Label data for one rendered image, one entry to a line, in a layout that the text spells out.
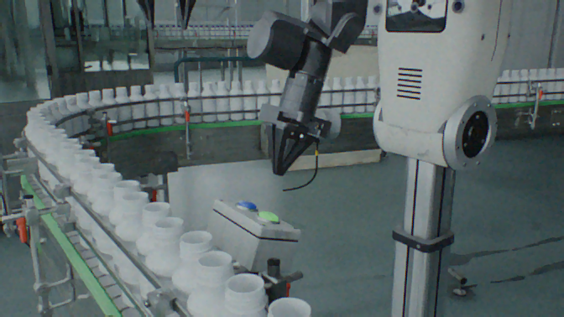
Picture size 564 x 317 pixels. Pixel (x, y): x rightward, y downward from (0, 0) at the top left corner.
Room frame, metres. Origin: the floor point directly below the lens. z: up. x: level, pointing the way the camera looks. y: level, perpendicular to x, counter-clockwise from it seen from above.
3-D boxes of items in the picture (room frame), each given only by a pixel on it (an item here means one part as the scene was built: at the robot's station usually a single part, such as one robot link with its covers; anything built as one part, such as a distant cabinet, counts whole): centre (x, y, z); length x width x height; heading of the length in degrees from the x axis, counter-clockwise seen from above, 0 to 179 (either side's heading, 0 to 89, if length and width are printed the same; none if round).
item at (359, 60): (4.90, -0.41, 0.59); 1.10 x 0.62 x 1.18; 109
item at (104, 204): (0.72, 0.28, 1.08); 0.06 x 0.06 x 0.17
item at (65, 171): (0.91, 0.42, 1.08); 0.06 x 0.06 x 0.17
